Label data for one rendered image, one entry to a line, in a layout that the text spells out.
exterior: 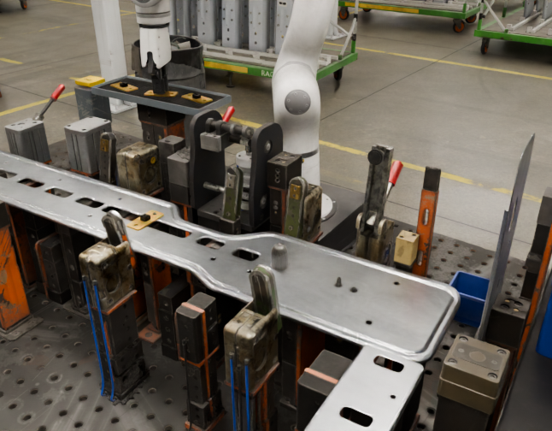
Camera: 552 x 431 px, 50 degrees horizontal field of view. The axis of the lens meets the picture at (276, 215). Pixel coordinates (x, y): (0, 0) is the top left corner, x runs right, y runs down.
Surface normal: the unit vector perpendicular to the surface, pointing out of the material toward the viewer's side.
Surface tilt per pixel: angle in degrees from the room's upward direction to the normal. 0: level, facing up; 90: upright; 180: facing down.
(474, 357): 0
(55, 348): 0
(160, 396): 0
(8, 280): 90
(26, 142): 90
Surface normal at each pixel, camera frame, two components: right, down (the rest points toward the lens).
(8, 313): 0.86, 0.25
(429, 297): 0.00, -0.88
